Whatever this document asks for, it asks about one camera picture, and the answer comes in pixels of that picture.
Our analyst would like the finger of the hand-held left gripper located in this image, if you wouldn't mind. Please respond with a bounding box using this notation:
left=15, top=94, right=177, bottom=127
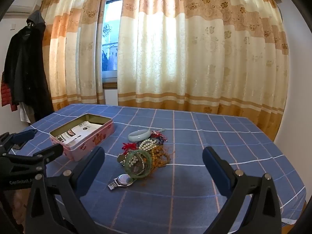
left=9, top=129, right=38, bottom=147
left=5, top=143, right=64, bottom=173

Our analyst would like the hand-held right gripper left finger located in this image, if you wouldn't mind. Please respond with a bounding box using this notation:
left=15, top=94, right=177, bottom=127
left=24, top=146, right=115, bottom=234

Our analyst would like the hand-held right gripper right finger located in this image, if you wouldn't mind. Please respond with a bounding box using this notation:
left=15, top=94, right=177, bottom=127
left=202, top=147, right=283, bottom=234

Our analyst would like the pink tin box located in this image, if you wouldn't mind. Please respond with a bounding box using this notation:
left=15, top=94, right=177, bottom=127
left=49, top=113, right=114, bottom=162

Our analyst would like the silver metal watch band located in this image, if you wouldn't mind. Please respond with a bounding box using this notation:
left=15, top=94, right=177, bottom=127
left=108, top=174, right=136, bottom=191

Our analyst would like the white jade bangle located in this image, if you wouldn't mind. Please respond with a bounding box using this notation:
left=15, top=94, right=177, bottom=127
left=128, top=129, right=152, bottom=142

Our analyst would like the green jade bangle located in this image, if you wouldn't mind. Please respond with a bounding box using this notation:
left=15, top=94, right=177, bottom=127
left=124, top=150, right=153, bottom=176

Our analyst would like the brown wooden bead mala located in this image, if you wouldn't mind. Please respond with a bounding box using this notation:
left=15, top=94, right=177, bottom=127
left=146, top=145, right=172, bottom=170

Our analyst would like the white pearl necklace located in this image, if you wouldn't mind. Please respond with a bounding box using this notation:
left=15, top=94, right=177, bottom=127
left=127, top=138, right=159, bottom=167

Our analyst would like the white garment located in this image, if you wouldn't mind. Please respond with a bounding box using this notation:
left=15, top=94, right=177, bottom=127
left=19, top=102, right=35, bottom=123

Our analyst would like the blue plaid tablecloth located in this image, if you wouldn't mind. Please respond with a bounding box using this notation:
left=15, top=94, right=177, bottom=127
left=15, top=104, right=306, bottom=234

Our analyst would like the printed paper card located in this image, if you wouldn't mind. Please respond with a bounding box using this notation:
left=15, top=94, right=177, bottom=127
left=55, top=123, right=103, bottom=145

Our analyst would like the red down jacket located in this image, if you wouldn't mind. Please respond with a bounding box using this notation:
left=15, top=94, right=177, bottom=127
left=1, top=72, right=19, bottom=113

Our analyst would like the black hooded coat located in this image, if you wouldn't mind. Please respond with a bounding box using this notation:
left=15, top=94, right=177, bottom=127
left=4, top=10, right=54, bottom=122

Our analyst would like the narrow cream orange floral curtain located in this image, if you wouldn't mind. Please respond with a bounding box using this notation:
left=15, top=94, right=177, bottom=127
left=40, top=0, right=108, bottom=111

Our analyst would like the wide cream orange floral curtain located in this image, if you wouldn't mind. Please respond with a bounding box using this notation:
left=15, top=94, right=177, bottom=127
left=117, top=0, right=289, bottom=142

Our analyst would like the window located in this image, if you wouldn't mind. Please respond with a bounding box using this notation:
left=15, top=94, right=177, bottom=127
left=101, top=0, right=127, bottom=89

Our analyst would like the white air conditioner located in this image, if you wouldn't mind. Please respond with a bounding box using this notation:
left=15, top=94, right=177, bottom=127
left=6, top=0, right=41, bottom=14

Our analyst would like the silver bead chain red tassel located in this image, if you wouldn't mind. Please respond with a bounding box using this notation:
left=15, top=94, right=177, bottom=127
left=118, top=143, right=139, bottom=163

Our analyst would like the red string jade pendant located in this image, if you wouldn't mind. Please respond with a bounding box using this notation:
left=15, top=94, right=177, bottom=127
left=151, top=128, right=169, bottom=142

